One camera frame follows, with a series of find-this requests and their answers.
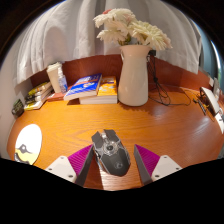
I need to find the cream lidded tumbler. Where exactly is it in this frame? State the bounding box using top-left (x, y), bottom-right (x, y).
top-left (46, 61), bottom-right (64, 94)

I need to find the round white mouse pad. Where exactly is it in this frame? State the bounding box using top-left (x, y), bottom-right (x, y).
top-left (14, 123), bottom-right (43, 166)

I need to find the blue cover book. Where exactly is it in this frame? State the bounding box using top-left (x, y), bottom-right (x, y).
top-left (63, 73), bottom-right (103, 102)

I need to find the black spine book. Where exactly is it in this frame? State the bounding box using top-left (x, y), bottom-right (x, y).
top-left (24, 91), bottom-right (53, 105)
top-left (25, 87), bottom-right (54, 101)

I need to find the yellow white book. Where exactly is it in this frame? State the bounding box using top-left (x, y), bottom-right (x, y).
top-left (23, 96), bottom-right (51, 111)

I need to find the red brown book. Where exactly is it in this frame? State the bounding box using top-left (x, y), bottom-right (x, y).
top-left (46, 92), bottom-right (67, 102)

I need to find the silver laptop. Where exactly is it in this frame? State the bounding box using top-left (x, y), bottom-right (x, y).
top-left (199, 86), bottom-right (223, 117)

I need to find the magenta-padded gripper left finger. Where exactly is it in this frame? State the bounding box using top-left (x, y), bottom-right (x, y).
top-left (44, 143), bottom-right (96, 188)

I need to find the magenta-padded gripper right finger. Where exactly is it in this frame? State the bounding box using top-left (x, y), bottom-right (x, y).
top-left (133, 143), bottom-right (183, 187)

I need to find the cream ceramic vase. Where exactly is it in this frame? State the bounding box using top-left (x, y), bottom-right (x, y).
top-left (117, 44), bottom-right (153, 107)

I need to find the dark framed window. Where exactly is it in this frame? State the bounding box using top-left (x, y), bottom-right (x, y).
top-left (199, 31), bottom-right (224, 83)

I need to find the white flower bouquet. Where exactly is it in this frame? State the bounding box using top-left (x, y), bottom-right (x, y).
top-left (92, 7), bottom-right (173, 52)

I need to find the black cable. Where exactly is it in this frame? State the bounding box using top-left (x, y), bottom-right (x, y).
top-left (146, 53), bottom-right (193, 107)

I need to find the clear spray bottle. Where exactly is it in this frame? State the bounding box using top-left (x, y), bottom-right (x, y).
top-left (57, 67), bottom-right (69, 94)

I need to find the dark green mug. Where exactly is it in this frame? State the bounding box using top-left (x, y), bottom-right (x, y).
top-left (11, 98), bottom-right (25, 118)

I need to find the grey black computer mouse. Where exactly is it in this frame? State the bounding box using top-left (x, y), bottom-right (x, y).
top-left (91, 129), bottom-right (132, 178)

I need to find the orange yellow book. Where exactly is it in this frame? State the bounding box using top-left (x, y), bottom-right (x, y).
top-left (78, 75), bottom-right (119, 105)

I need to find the white curtain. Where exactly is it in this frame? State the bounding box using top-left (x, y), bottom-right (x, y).
top-left (14, 0), bottom-right (203, 86)

